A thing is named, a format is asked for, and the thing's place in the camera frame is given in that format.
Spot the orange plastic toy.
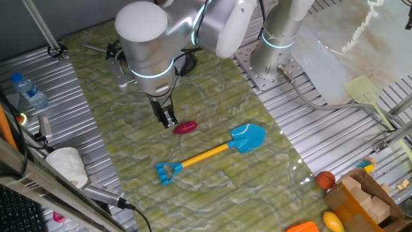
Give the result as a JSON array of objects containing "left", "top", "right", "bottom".
[{"left": 285, "top": 221, "right": 320, "bottom": 232}]

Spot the white marbled sheet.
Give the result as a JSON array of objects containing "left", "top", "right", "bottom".
[{"left": 291, "top": 0, "right": 412, "bottom": 106}]

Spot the aluminium frame bar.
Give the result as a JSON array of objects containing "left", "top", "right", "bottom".
[{"left": 0, "top": 137, "right": 129, "bottom": 232}]

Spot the red emergency stop button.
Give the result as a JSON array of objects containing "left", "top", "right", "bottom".
[{"left": 15, "top": 112, "right": 29, "bottom": 126}]

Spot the yellow toy mango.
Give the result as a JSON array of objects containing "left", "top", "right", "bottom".
[{"left": 323, "top": 211, "right": 345, "bottom": 232}]

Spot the aluminium stand pole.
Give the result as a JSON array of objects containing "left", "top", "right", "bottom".
[{"left": 21, "top": 0, "right": 67, "bottom": 62}]

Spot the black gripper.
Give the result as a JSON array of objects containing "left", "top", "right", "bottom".
[{"left": 149, "top": 95, "right": 178, "bottom": 129}]

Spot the black camera cable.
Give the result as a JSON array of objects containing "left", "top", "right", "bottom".
[{"left": 124, "top": 202, "right": 153, "bottom": 232}]

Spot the aluminium profile with bracket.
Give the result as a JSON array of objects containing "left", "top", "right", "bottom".
[{"left": 373, "top": 93, "right": 412, "bottom": 154}]

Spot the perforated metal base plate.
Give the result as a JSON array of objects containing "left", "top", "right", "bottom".
[{"left": 233, "top": 40, "right": 305, "bottom": 92}]

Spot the black C-clamp with steel screw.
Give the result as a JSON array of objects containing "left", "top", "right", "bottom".
[{"left": 80, "top": 30, "right": 198, "bottom": 77}]

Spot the small orange toy basketball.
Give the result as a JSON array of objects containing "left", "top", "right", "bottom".
[{"left": 315, "top": 170, "right": 337, "bottom": 191}]

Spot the plain wooden block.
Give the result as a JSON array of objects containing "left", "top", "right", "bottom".
[
  {"left": 350, "top": 186, "right": 373, "bottom": 210},
  {"left": 341, "top": 175, "right": 362, "bottom": 191},
  {"left": 369, "top": 195, "right": 392, "bottom": 224}
]

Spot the orange cable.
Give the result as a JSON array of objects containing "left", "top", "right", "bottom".
[{"left": 0, "top": 102, "right": 19, "bottom": 151}]

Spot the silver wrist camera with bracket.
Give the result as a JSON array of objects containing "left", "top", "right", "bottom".
[{"left": 105, "top": 41, "right": 136, "bottom": 93}]

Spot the clear water bottle blue cap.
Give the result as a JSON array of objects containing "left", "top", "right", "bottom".
[{"left": 10, "top": 72, "right": 49, "bottom": 110}]

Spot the blue and yellow toy shovel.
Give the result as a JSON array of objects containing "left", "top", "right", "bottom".
[{"left": 155, "top": 123, "right": 267, "bottom": 187}]

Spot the green marbled table mat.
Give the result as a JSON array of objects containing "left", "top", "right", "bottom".
[{"left": 62, "top": 0, "right": 329, "bottom": 232}]

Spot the maroon toy rugby ball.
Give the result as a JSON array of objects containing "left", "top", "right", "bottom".
[{"left": 173, "top": 121, "right": 199, "bottom": 135}]

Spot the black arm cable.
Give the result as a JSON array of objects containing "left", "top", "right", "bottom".
[{"left": 160, "top": 0, "right": 210, "bottom": 109}]

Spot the long silver depth camera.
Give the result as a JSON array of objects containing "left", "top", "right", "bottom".
[{"left": 82, "top": 181, "right": 126, "bottom": 210}]

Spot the black keyboard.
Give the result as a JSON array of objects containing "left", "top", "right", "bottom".
[{"left": 0, "top": 185, "right": 49, "bottom": 232}]

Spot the pale yellow fly swatter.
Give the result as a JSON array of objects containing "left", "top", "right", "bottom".
[{"left": 343, "top": 75, "right": 412, "bottom": 162}]

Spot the white toilet paper roll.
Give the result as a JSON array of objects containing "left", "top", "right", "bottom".
[{"left": 45, "top": 147, "right": 89, "bottom": 189}]

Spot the brown cardboard box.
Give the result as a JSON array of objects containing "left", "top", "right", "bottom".
[{"left": 324, "top": 167, "right": 412, "bottom": 232}]

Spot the black hanging device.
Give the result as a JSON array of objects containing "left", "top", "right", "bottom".
[{"left": 400, "top": 0, "right": 412, "bottom": 30}]

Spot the small grey camera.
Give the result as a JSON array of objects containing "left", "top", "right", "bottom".
[{"left": 34, "top": 115, "right": 54, "bottom": 142}]

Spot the black ring on pole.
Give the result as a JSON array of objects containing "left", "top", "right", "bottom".
[{"left": 47, "top": 43, "right": 68, "bottom": 59}]

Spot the grey robot cable hose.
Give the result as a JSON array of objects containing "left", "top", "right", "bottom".
[{"left": 277, "top": 63, "right": 403, "bottom": 130}]

